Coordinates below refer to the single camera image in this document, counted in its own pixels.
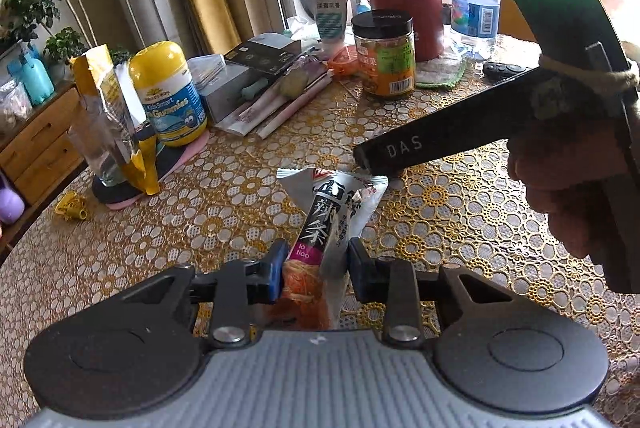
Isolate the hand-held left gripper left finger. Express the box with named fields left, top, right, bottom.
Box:
left=120, top=239, right=287, bottom=350

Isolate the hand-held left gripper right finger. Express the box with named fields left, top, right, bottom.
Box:
left=348, top=238, right=507, bottom=349

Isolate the silver red snack packet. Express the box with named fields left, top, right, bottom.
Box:
left=276, top=167, right=390, bottom=332

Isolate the person's right hand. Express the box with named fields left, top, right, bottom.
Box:
left=505, top=89, right=624, bottom=262

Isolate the green coaster cloth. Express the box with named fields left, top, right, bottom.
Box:
left=413, top=55, right=469, bottom=90

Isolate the black remote control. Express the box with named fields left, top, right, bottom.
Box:
left=482, top=61, right=539, bottom=83

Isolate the black-lid jar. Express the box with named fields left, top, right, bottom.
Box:
left=350, top=10, right=417, bottom=98

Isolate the orange packet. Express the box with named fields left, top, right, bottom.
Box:
left=327, top=46, right=364, bottom=82

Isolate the dark round coaster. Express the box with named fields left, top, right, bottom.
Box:
left=91, top=128, right=211, bottom=212

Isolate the white tube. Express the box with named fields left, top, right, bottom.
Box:
left=308, top=0, right=350, bottom=60

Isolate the grey box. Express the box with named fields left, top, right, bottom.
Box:
left=199, top=63, right=267, bottom=125

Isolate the yellow vitamin bottle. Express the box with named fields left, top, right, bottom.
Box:
left=128, top=40, right=209, bottom=148

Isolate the glass cup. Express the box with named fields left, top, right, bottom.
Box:
left=66, top=123, right=132, bottom=189

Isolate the small yellow toy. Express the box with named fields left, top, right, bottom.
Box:
left=53, top=191, right=87, bottom=222

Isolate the yellow foil pouch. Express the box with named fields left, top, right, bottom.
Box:
left=67, top=45, right=161, bottom=195

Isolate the wooden tv cabinet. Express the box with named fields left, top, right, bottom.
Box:
left=0, top=84, right=92, bottom=210

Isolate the purple kettlebell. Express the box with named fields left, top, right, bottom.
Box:
left=0, top=172, right=26, bottom=225

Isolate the teal spray bottle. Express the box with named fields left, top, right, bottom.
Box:
left=7, top=52, right=55, bottom=107

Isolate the clear plastic bag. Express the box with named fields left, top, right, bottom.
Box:
left=0, top=80, right=32, bottom=135

